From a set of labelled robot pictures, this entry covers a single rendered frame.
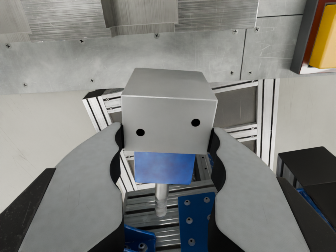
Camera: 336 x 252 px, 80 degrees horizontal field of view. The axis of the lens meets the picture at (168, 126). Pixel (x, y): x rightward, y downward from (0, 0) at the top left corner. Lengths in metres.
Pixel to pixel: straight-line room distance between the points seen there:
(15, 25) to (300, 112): 1.35
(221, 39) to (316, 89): 1.16
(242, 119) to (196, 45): 0.79
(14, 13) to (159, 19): 0.12
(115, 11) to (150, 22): 0.03
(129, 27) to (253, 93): 0.84
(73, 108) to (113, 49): 1.03
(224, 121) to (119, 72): 0.79
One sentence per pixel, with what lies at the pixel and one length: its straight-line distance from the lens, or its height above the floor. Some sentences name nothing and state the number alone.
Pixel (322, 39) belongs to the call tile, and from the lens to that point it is 0.28.
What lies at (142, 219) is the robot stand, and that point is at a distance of 0.50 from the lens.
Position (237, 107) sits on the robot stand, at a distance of 0.99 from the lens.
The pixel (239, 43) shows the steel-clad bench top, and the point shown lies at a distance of 0.27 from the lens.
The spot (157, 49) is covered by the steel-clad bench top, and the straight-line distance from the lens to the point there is 0.26.
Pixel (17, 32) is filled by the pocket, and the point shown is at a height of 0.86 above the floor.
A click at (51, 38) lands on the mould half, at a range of 0.19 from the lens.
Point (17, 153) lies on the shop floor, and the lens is 1.65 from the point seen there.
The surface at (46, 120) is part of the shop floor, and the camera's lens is 1.39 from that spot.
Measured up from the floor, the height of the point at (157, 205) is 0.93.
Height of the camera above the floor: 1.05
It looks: 60 degrees down
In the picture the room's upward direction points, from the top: 179 degrees clockwise
